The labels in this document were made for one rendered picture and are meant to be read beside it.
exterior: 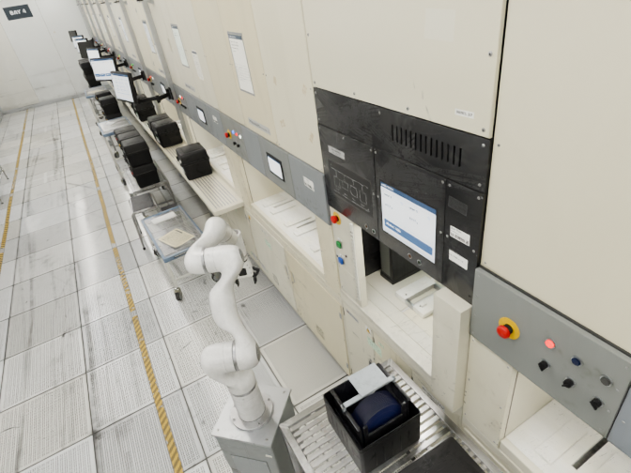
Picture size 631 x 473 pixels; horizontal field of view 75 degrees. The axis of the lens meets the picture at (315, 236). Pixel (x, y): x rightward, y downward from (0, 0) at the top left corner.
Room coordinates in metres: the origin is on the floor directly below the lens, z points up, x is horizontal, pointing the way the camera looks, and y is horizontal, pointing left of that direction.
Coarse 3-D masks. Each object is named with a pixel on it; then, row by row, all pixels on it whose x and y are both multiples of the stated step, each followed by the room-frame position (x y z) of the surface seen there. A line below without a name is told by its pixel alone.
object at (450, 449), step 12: (444, 444) 0.80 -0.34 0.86; (456, 444) 0.79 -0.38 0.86; (432, 456) 0.76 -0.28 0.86; (444, 456) 0.76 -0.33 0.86; (456, 456) 0.75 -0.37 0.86; (468, 456) 0.74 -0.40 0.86; (408, 468) 0.74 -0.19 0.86; (420, 468) 0.73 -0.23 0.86; (432, 468) 0.72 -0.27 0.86; (444, 468) 0.72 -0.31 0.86; (456, 468) 0.71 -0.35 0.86; (468, 468) 0.70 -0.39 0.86; (480, 468) 0.70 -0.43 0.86
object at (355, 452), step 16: (336, 416) 0.93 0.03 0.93; (416, 416) 0.88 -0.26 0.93; (336, 432) 0.96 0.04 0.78; (400, 432) 0.85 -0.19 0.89; (416, 432) 0.88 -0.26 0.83; (352, 448) 0.84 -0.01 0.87; (368, 448) 0.80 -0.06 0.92; (384, 448) 0.82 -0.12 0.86; (400, 448) 0.85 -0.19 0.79; (368, 464) 0.79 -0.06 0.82
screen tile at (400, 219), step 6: (384, 192) 1.32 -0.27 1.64; (384, 198) 1.32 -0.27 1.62; (390, 198) 1.29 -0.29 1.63; (396, 198) 1.25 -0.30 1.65; (396, 204) 1.26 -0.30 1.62; (384, 210) 1.32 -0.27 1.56; (390, 210) 1.29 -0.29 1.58; (402, 210) 1.23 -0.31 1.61; (390, 216) 1.29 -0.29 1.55; (396, 216) 1.26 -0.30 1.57; (402, 216) 1.23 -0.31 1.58; (402, 222) 1.23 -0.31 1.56
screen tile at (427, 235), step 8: (408, 208) 1.20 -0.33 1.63; (416, 208) 1.16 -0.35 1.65; (416, 216) 1.16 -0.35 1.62; (424, 216) 1.13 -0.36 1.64; (408, 224) 1.20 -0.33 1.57; (416, 224) 1.16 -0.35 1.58; (432, 224) 1.09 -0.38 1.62; (416, 232) 1.16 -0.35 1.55; (424, 232) 1.13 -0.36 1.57; (432, 232) 1.09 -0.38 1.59; (432, 240) 1.09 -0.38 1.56
